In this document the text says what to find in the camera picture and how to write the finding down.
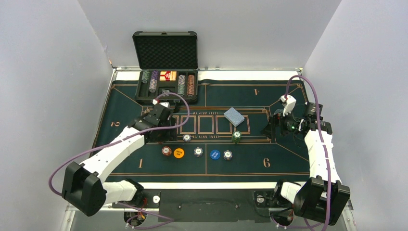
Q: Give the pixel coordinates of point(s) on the clear bag in case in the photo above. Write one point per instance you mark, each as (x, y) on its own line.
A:
(166, 92)

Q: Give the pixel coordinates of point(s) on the purple chip row in case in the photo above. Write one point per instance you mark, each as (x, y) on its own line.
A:
(153, 81)

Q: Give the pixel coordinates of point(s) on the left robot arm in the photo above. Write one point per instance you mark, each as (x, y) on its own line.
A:
(85, 185)

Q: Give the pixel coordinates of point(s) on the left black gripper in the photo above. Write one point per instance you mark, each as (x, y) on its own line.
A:
(170, 135)

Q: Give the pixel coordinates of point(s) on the green poker table mat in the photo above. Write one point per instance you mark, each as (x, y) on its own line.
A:
(256, 158)

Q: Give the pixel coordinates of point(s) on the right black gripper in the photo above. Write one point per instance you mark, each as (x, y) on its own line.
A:
(274, 122)

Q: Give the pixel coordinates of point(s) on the green poker chip stack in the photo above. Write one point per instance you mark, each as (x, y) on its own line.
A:
(236, 137)

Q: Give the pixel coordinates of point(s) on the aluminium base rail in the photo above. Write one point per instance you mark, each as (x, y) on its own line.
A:
(194, 210)

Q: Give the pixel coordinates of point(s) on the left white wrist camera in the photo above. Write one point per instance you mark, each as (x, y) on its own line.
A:
(159, 102)

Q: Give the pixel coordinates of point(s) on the orange chip stack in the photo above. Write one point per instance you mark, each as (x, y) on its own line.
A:
(166, 151)

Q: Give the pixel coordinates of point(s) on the yellow big blind button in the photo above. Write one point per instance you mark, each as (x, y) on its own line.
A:
(178, 153)

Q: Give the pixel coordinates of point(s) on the red playing card box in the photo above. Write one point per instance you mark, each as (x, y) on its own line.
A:
(168, 75)

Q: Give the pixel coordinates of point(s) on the blue chip row in case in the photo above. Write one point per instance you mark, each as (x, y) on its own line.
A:
(181, 85)

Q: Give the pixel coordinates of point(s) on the orange chip row in case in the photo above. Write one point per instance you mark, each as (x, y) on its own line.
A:
(190, 85)

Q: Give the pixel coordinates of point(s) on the blue small blind button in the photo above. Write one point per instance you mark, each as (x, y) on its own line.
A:
(215, 154)

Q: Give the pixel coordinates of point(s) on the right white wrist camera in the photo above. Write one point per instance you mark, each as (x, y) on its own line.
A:
(288, 102)

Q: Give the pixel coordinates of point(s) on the green chip row in case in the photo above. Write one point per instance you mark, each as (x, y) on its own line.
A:
(145, 77)

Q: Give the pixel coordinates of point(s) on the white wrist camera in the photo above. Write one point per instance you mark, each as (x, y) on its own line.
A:
(159, 102)
(288, 102)

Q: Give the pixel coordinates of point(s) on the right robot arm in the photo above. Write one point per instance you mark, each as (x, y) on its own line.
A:
(323, 196)

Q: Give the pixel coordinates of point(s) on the blue playing card deck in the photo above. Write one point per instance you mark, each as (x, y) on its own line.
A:
(234, 117)

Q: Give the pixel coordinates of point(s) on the black poker chip case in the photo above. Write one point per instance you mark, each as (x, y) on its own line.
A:
(166, 51)

